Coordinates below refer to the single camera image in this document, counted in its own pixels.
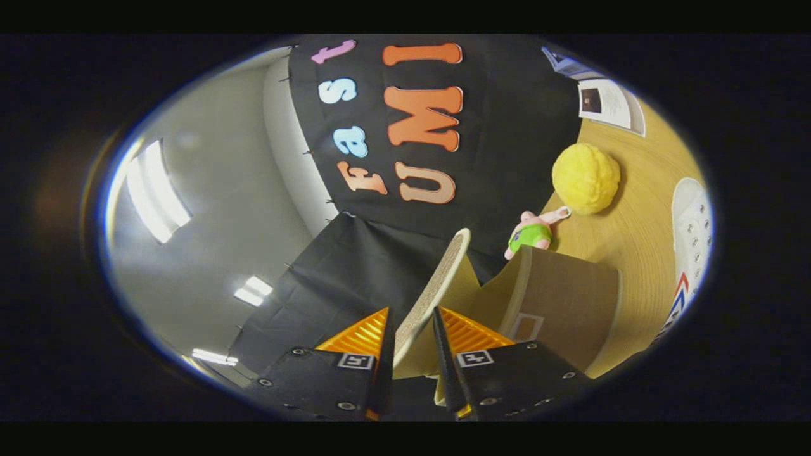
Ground small ceiling light panel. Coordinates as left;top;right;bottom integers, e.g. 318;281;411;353
233;275;274;308

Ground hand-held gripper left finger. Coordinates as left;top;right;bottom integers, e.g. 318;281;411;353
244;307;397;422

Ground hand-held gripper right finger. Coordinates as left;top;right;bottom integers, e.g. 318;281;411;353
433;306;596;422

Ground blue hardcover book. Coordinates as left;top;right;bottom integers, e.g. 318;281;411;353
542;46;599;82

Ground white book with dark picture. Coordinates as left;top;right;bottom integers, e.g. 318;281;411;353
578;79;647;137

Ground yellow plush toy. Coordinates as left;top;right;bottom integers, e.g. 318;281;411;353
551;143;622;216

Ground white canvas shoe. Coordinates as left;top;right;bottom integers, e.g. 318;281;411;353
649;177;715;346

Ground pink and green plush toy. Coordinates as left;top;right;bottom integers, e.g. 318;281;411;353
504;206;572;260

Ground brown fabric storage box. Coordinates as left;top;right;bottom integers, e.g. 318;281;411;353
392;228;625;406

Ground black backdrop cloth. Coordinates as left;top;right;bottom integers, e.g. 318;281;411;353
225;35;584;381

